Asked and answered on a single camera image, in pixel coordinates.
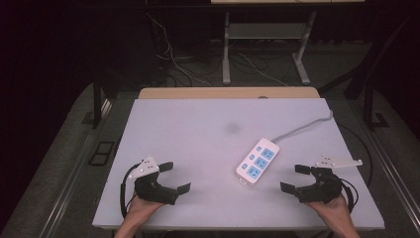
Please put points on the person's right hand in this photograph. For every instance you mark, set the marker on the person's right hand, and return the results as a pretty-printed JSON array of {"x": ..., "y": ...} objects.
[{"x": 333, "y": 210}]

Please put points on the white power strip blue sockets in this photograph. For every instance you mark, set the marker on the white power strip blue sockets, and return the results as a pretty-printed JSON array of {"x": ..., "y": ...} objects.
[{"x": 257, "y": 161}]

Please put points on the grey metal stand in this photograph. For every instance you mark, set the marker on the grey metal stand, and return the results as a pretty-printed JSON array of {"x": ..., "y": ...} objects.
[{"x": 264, "y": 30}]

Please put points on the black stand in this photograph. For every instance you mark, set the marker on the black stand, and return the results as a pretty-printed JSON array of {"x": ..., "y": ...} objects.
[
  {"x": 96, "y": 99},
  {"x": 368, "y": 105}
]

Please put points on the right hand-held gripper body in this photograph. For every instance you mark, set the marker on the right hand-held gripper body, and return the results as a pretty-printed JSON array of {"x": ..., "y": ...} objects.
[{"x": 325, "y": 188}]

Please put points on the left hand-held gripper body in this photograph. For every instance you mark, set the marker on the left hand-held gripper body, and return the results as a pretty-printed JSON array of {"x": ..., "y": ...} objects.
[{"x": 152, "y": 188}]

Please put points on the black floor frame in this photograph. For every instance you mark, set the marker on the black floor frame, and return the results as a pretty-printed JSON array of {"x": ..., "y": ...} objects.
[{"x": 99, "y": 160}]

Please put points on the metal floor rail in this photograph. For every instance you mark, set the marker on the metal floor rail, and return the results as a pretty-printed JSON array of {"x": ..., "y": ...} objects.
[
  {"x": 71, "y": 185},
  {"x": 393, "y": 172}
]

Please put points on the wooden table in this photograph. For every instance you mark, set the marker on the wooden table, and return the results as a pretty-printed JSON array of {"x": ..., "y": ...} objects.
[{"x": 228, "y": 93}]

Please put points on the person's left hand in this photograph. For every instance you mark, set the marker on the person's left hand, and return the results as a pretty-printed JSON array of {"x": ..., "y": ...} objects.
[{"x": 140, "y": 209}]

